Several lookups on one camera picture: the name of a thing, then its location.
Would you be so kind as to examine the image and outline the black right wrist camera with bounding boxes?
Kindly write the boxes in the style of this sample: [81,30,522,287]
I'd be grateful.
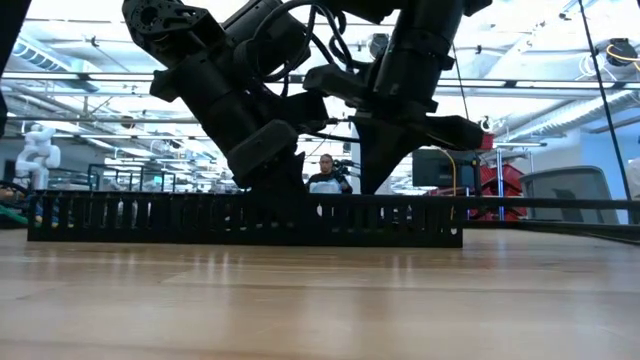
[302,63,384,110]

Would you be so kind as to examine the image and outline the person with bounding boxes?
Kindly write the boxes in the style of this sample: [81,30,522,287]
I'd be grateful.
[305,152,354,195]

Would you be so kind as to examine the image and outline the thin black hanging cable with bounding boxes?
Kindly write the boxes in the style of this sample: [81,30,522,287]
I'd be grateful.
[451,42,474,121]

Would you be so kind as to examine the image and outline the yellow hanging cable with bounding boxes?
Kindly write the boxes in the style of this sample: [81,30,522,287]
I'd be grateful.
[439,145,458,221]

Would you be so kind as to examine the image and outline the long ceiling light strip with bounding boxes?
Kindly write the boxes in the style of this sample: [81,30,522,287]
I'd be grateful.
[0,72,640,89]

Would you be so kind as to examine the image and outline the black grey work glove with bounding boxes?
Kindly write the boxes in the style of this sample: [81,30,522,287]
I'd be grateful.
[0,180,30,230]

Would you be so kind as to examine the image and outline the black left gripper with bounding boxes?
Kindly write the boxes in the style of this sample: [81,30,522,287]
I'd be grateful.
[148,51,332,195]

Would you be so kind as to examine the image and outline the thick black hanging cable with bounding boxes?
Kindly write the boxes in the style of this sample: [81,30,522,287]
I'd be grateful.
[578,0,635,207]

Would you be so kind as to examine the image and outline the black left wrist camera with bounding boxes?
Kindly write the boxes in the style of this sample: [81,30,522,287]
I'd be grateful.
[226,118,301,190]

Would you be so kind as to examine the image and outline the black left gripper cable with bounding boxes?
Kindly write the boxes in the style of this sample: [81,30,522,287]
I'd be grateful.
[252,0,357,84]

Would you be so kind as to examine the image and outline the black duct cover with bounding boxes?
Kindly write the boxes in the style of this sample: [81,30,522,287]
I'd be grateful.
[29,190,640,212]

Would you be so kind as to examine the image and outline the black leader arms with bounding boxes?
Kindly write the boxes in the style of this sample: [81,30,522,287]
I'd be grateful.
[330,158,362,182]

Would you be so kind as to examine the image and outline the red storage bin stack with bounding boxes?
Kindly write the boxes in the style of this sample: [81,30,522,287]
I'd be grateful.
[468,162,530,222]

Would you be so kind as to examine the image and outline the silver ventilation duct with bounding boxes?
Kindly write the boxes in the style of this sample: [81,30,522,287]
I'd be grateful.
[504,88,640,143]
[9,27,101,94]

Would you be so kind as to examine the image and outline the black slotted cable duct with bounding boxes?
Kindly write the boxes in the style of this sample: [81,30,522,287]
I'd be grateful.
[26,189,465,249]

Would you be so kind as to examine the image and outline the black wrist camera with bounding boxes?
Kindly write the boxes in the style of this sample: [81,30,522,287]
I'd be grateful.
[302,63,384,110]
[226,118,301,190]

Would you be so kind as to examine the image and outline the white humanoid robot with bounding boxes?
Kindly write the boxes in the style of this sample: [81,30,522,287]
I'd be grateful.
[13,123,63,191]

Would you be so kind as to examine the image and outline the black monitor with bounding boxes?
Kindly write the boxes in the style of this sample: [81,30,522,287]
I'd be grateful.
[411,147,466,189]

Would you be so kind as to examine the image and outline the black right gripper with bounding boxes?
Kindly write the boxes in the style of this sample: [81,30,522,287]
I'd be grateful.
[348,102,487,196]

